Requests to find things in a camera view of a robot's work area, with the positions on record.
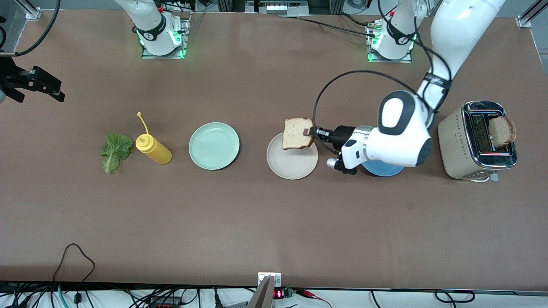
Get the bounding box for yellow squeeze bottle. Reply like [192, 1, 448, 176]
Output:
[135, 112, 173, 165]

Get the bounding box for black cable with metal plug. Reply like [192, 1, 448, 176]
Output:
[276, 13, 384, 37]

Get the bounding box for looped black cable with ferrite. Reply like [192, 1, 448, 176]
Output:
[53, 243, 96, 308]

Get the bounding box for toasted bread slice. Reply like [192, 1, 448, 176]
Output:
[282, 118, 315, 151]
[488, 115, 517, 148]

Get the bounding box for aluminium camera mast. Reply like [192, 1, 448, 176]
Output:
[247, 272, 282, 308]

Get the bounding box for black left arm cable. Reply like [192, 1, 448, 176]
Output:
[313, 0, 453, 155]

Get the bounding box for coiled black cable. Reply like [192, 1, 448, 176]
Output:
[434, 289, 477, 304]

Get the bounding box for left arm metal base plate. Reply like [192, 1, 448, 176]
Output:
[366, 19, 414, 63]

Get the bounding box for blue plate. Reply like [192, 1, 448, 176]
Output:
[362, 159, 406, 177]

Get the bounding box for pale green plate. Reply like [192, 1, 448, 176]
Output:
[189, 122, 240, 171]

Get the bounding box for red wires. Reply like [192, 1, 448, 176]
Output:
[298, 289, 332, 308]

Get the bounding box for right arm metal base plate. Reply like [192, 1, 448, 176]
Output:
[141, 12, 191, 59]

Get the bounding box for beige chrome toaster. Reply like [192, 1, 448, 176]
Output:
[438, 101, 518, 183]

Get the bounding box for white power strip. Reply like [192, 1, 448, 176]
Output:
[265, 2, 301, 14]

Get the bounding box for beige plate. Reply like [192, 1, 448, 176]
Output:
[266, 131, 319, 180]

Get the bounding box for green lettuce leaf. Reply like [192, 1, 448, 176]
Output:
[100, 133, 134, 174]

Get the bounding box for aluminium frame post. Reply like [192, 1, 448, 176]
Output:
[515, 0, 548, 29]
[16, 0, 42, 20]

